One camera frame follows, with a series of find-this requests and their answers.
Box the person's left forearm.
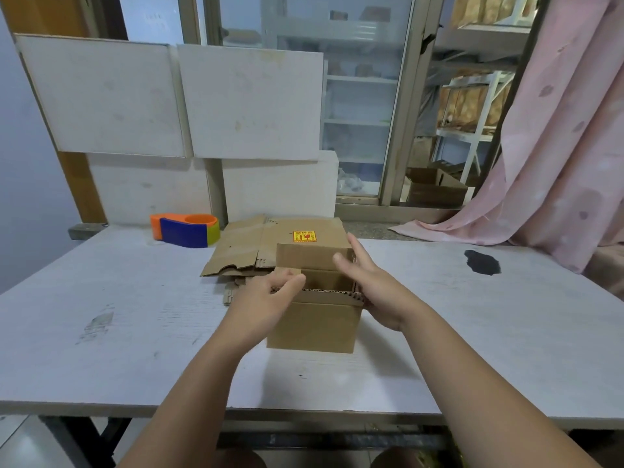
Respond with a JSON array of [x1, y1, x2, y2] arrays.
[[116, 329, 259, 468]]

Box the person's left hand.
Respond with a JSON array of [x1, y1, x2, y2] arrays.
[[222, 267, 307, 349]]

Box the flattened cardboard box yellow label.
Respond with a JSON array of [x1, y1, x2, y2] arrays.
[[255, 216, 354, 271]]

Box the person's right forearm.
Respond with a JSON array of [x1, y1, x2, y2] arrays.
[[400, 307, 603, 468]]

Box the small brown cardboard box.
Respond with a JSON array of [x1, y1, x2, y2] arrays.
[[266, 242, 366, 355]]

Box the flattened plain cardboard box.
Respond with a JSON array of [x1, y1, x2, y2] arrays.
[[200, 214, 274, 307]]

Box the metal window frame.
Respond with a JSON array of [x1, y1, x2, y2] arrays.
[[177, 0, 488, 225]]

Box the white board with shadowed edge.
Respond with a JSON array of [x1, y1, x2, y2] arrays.
[[87, 152, 215, 226]]

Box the open brown cardboard box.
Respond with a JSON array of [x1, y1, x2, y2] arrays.
[[404, 166, 470, 208]]

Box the brown boxes on shelf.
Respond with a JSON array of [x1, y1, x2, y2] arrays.
[[437, 83, 510, 129]]

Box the brown wooden plank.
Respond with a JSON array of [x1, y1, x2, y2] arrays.
[[0, 0, 128, 225]]

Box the white shelving behind glass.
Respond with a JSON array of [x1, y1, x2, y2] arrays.
[[222, 0, 415, 196]]

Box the person's right hand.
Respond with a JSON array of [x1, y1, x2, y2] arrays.
[[333, 233, 426, 333]]

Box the white metal shelf rack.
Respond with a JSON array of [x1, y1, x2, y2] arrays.
[[431, 21, 532, 190]]

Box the large white square board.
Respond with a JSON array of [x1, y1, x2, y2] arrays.
[[15, 34, 187, 159], [176, 44, 325, 162]]

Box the person's right knee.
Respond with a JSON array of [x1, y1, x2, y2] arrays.
[[370, 446, 442, 468]]

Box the small white board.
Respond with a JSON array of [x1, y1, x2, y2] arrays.
[[222, 150, 339, 223]]

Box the pink patterned curtain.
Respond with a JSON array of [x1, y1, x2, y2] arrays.
[[388, 0, 624, 276]]

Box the orange and blue tape dispenser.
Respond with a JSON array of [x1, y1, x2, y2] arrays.
[[149, 213, 221, 249]]

